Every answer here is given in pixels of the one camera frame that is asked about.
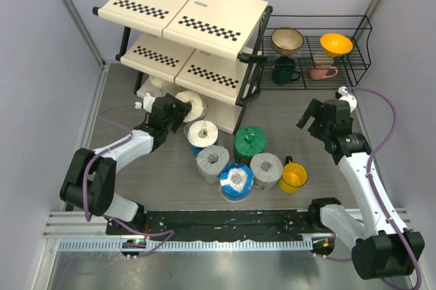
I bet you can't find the pink mug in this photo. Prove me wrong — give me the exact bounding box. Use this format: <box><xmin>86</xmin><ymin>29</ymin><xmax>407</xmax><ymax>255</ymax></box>
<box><xmin>309</xmin><ymin>53</ymin><xmax>339</xmax><ymax>80</ymax></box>

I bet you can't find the beige brown bowl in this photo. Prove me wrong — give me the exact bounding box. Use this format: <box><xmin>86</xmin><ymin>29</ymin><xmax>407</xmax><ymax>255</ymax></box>
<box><xmin>270</xmin><ymin>28</ymin><xmax>304</xmax><ymax>57</ymax></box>

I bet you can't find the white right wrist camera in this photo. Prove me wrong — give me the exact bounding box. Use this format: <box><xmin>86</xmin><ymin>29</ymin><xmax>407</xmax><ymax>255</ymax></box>
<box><xmin>335</xmin><ymin>86</ymin><xmax>357</xmax><ymax>113</ymax></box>

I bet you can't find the cream checkered three-tier shelf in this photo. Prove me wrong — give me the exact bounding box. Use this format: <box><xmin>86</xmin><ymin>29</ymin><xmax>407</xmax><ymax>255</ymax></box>
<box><xmin>93</xmin><ymin>0</ymin><xmax>273</xmax><ymax>134</ymax></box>

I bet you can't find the white slotted cable duct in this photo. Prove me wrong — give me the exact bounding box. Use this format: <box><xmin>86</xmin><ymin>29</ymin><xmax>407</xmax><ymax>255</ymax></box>
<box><xmin>58</xmin><ymin>238</ymin><xmax>313</xmax><ymax>252</ymax></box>

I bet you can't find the grey paper towel roll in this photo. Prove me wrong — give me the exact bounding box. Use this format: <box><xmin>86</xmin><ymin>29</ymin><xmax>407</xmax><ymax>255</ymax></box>
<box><xmin>196</xmin><ymin>145</ymin><xmax>230</xmax><ymax>184</ymax></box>
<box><xmin>249</xmin><ymin>152</ymin><xmax>283</xmax><ymax>191</ymax></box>

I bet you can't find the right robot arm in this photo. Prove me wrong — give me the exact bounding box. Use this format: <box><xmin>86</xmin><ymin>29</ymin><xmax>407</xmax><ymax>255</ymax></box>
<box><xmin>296</xmin><ymin>99</ymin><xmax>424</xmax><ymax>285</ymax></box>

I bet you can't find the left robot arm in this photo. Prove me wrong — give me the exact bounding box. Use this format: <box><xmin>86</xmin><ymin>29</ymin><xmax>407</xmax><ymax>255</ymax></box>
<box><xmin>60</xmin><ymin>93</ymin><xmax>191</xmax><ymax>235</ymax></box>

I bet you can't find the black wire rack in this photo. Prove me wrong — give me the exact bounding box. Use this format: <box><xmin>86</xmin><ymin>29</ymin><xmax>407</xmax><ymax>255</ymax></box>
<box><xmin>260</xmin><ymin>14</ymin><xmax>373</xmax><ymax>91</ymax></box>

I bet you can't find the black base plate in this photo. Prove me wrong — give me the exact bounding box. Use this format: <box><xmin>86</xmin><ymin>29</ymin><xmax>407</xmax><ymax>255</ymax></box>
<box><xmin>105</xmin><ymin>210</ymin><xmax>337</xmax><ymax>240</ymax></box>

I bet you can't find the dark green mug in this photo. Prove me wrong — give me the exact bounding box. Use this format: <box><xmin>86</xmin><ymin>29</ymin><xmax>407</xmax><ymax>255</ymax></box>
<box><xmin>272</xmin><ymin>57</ymin><xmax>301</xmax><ymax>85</ymax></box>

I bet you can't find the yellow orange bowl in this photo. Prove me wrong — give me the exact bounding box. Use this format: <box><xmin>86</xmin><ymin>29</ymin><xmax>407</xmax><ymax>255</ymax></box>
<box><xmin>320</xmin><ymin>33</ymin><xmax>354</xmax><ymax>58</ymax></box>

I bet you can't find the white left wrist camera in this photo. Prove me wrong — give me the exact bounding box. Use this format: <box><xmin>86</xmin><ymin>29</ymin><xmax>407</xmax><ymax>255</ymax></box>
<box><xmin>134</xmin><ymin>93</ymin><xmax>156</xmax><ymax>113</ymax></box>

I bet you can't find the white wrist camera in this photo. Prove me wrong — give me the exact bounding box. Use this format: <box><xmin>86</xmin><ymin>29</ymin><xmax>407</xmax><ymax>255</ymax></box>
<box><xmin>134</xmin><ymin>93</ymin><xmax>156</xmax><ymax>113</ymax></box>
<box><xmin>335</xmin><ymin>86</ymin><xmax>357</xmax><ymax>113</ymax></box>

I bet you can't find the yellow enamel mug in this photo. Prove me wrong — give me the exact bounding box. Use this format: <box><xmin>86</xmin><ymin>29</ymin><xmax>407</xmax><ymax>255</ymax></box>
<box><xmin>278</xmin><ymin>156</ymin><xmax>309</xmax><ymax>194</ymax></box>

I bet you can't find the cream paper towel roll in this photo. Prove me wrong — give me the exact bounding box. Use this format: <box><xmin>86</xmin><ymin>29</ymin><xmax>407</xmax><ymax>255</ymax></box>
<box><xmin>147</xmin><ymin>76</ymin><xmax>180</xmax><ymax>97</ymax></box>
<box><xmin>176</xmin><ymin>91</ymin><xmax>208</xmax><ymax>123</ymax></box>

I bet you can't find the green paper towel roll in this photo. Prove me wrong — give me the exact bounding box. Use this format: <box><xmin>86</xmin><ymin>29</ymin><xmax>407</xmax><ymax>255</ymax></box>
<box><xmin>234</xmin><ymin>126</ymin><xmax>266</xmax><ymax>165</ymax></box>

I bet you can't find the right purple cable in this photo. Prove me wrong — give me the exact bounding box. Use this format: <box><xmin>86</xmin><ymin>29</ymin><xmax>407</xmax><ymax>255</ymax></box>
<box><xmin>313</xmin><ymin>86</ymin><xmax>423</xmax><ymax>290</ymax></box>

